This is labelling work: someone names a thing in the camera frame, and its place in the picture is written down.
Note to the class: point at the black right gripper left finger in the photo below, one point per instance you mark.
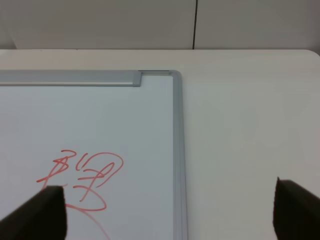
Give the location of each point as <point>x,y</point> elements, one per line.
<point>42,217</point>

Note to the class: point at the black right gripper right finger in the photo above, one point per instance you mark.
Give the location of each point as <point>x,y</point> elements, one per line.
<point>296,212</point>

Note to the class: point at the aluminium framed whiteboard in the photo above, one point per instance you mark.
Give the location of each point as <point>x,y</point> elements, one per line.
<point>112,139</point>

